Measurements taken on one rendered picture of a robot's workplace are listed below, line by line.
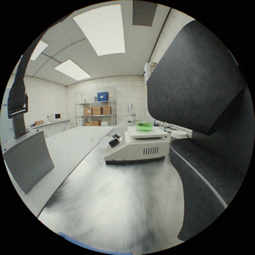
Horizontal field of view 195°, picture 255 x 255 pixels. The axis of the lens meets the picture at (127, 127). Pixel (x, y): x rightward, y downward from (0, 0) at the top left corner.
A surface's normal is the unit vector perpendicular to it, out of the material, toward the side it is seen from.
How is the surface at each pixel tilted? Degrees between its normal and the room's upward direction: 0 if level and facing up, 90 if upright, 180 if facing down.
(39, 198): 0
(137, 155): 90
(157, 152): 90
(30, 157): 90
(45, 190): 0
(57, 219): 0
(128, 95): 90
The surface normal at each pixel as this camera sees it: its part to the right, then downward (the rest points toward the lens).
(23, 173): 1.00, 0.00
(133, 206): 0.00, -0.98
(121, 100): -0.03, 0.20
